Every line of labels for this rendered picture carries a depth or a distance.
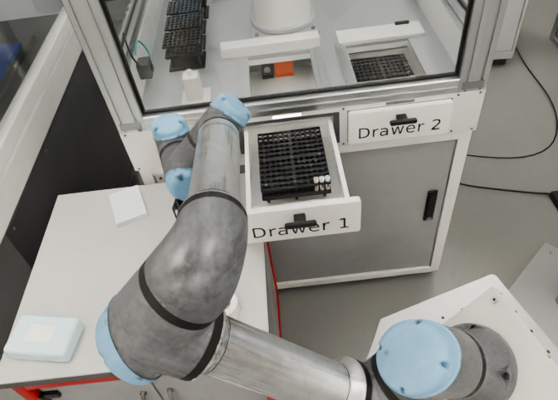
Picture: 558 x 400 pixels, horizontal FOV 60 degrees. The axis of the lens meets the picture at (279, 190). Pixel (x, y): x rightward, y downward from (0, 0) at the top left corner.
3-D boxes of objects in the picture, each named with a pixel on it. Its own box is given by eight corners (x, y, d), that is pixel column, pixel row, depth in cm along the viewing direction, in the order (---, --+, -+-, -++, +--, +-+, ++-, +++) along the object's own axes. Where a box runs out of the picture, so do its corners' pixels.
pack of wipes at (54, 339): (86, 324, 115) (79, 315, 111) (70, 363, 108) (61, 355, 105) (29, 321, 117) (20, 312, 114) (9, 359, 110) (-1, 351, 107)
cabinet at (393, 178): (442, 280, 200) (481, 130, 142) (196, 308, 202) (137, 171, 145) (389, 134, 265) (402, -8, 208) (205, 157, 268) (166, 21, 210)
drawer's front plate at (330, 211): (360, 231, 119) (361, 201, 111) (243, 244, 119) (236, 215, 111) (359, 225, 120) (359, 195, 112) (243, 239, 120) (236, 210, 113)
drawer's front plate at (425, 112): (447, 133, 140) (454, 102, 132) (348, 144, 141) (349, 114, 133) (446, 129, 141) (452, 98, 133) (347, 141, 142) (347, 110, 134)
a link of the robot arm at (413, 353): (499, 375, 76) (458, 369, 67) (434, 419, 81) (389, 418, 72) (455, 311, 84) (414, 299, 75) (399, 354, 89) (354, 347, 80)
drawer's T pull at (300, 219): (317, 226, 111) (316, 222, 110) (285, 230, 111) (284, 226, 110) (315, 215, 113) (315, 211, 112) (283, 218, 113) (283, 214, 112)
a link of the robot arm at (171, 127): (151, 139, 96) (145, 115, 101) (166, 178, 104) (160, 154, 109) (189, 129, 97) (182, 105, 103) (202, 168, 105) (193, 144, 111)
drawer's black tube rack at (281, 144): (331, 199, 124) (330, 182, 119) (263, 207, 125) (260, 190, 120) (320, 143, 140) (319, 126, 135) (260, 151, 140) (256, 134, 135)
